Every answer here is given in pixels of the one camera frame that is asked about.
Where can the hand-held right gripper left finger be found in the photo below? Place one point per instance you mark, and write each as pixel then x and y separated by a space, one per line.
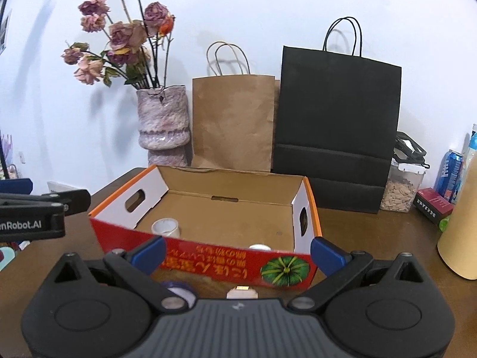
pixel 151 255

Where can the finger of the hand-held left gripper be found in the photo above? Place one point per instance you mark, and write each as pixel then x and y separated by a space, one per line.
pixel 15 185
pixel 70 200

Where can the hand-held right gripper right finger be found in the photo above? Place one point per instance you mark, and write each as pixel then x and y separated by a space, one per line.
pixel 328 255

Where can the red cardboard box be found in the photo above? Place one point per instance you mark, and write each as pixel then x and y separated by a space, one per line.
pixel 223 212

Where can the white paper sheet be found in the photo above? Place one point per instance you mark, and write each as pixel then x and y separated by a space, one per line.
pixel 59 187

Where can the purple clutter on shelf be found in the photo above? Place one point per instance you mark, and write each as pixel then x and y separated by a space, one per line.
pixel 7 156

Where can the small white cup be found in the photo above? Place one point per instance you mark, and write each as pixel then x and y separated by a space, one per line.
pixel 166 227

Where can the purple jar lid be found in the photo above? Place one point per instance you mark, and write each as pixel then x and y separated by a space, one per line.
pixel 182 291

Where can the small white round object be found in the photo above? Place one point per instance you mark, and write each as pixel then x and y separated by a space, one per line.
pixel 259 247

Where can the clear container of seeds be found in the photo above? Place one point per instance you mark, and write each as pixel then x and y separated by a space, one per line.
pixel 400 194

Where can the dark red box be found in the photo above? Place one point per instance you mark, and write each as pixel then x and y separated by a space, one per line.
pixel 434 205

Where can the small green round object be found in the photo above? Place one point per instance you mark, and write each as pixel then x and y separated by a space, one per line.
pixel 444 224

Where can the mottled pink ceramic vase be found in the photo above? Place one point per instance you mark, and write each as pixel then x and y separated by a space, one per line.
pixel 164 119

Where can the black paper bag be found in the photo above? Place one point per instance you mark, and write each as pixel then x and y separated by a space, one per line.
pixel 335 119

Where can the beige cylinder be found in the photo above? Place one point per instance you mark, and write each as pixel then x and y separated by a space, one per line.
pixel 462 231

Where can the blue drink can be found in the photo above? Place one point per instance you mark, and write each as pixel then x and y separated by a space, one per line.
pixel 449 175

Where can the brown paper bag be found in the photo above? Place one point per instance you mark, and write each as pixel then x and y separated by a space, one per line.
pixel 231 119

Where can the dried rose bouquet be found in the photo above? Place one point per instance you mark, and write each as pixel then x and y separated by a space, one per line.
pixel 123 35

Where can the clear bottle blue label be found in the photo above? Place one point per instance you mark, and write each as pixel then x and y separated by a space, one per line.
pixel 471 149

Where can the white wall socket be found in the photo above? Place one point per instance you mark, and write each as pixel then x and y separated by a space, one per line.
pixel 21 157

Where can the wall picture frame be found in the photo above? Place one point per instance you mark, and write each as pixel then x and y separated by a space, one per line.
pixel 4 26

